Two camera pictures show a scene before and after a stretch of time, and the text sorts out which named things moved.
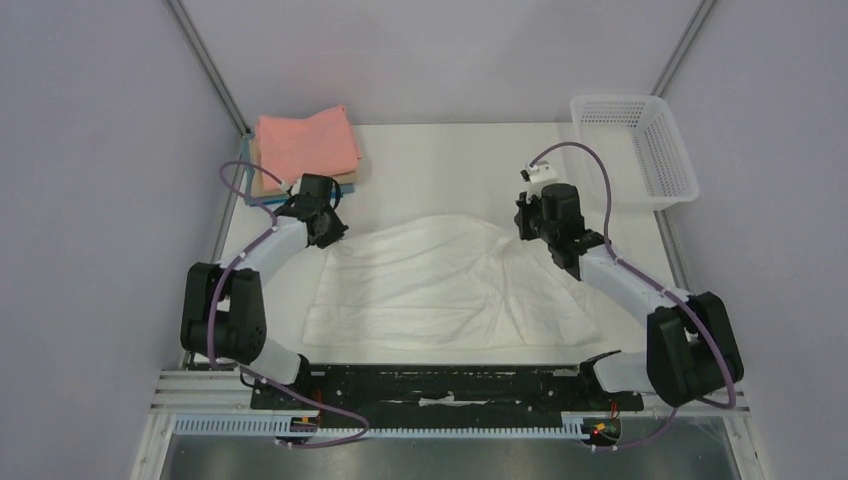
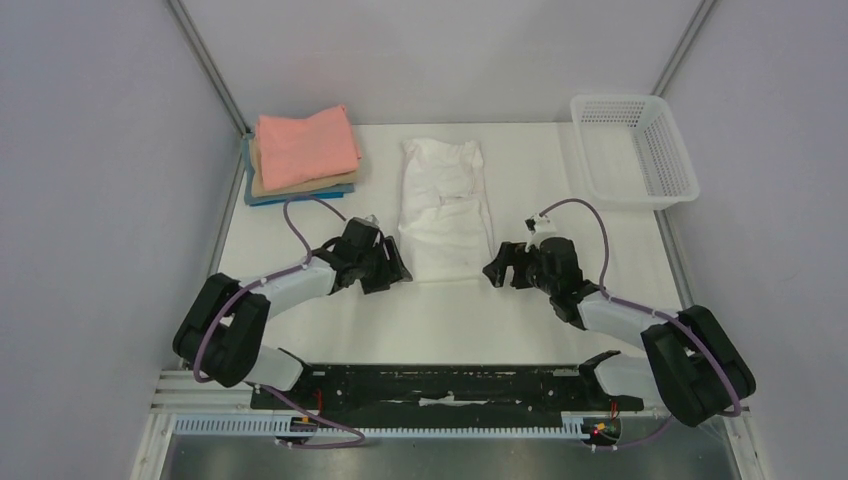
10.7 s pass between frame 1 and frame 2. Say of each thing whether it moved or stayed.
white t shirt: moved
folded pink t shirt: stayed
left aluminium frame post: stayed
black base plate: stayed
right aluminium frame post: stayed
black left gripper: moved
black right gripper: moved
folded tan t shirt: stayed
